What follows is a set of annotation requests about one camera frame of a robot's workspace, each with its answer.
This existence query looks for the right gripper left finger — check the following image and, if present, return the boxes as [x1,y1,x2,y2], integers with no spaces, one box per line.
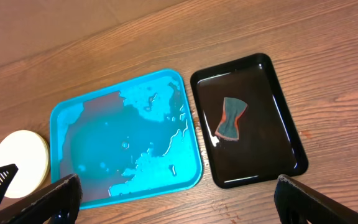
[0,174,83,224]

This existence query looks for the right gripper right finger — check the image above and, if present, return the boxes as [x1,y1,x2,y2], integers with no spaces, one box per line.
[274,175,358,223]

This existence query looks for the yellow plate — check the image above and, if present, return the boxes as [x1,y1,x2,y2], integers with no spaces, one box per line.
[0,130,50,198]

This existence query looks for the green-rimmed plate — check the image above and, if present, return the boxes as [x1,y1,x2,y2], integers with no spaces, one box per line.
[32,132,51,190]

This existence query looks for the red sponge with green scourer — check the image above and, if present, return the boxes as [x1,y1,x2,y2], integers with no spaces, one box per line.
[215,97,248,141]

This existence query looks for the black plastic tray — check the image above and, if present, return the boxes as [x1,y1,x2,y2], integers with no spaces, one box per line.
[190,53,308,189]

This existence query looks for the teal plastic tray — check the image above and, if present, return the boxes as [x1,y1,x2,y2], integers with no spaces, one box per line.
[50,69,203,209]

